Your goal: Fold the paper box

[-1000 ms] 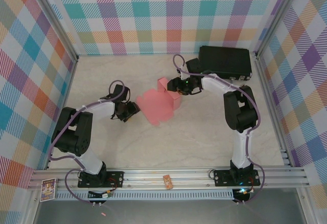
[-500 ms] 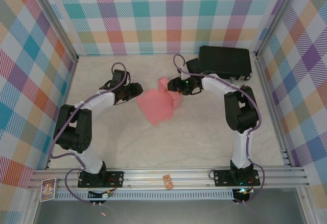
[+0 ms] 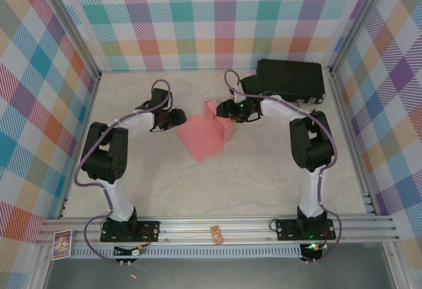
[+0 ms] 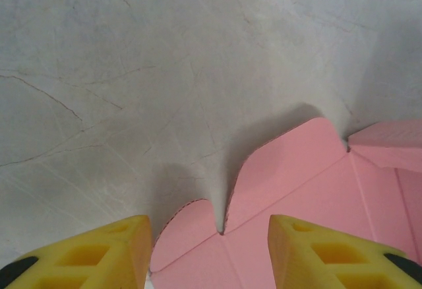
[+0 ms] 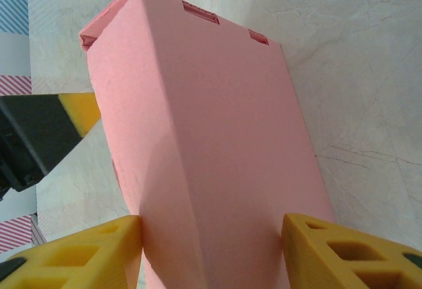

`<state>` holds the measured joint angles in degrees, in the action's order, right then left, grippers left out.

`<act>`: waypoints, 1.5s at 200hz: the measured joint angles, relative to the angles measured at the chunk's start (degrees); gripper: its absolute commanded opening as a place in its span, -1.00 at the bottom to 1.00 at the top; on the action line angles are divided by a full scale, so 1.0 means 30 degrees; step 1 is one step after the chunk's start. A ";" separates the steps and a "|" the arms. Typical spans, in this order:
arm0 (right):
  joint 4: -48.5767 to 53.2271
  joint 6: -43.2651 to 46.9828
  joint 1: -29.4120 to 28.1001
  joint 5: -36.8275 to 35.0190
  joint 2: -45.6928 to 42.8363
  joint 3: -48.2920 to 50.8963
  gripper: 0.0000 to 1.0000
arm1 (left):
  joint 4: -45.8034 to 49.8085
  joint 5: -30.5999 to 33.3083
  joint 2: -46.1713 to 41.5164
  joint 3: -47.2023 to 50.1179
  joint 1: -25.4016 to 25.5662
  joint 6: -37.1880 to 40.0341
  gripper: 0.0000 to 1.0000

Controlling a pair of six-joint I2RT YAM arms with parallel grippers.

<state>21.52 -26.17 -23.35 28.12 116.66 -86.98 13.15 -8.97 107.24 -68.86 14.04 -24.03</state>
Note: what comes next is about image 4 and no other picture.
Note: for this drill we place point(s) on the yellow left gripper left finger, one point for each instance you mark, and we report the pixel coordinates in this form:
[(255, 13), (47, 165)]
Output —
[(82, 259)]

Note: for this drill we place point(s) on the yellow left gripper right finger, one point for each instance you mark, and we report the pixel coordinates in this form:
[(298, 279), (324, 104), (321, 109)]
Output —
[(329, 259)]

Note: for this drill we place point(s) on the pink paper box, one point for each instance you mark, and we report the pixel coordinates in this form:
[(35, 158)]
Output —
[(313, 186)]

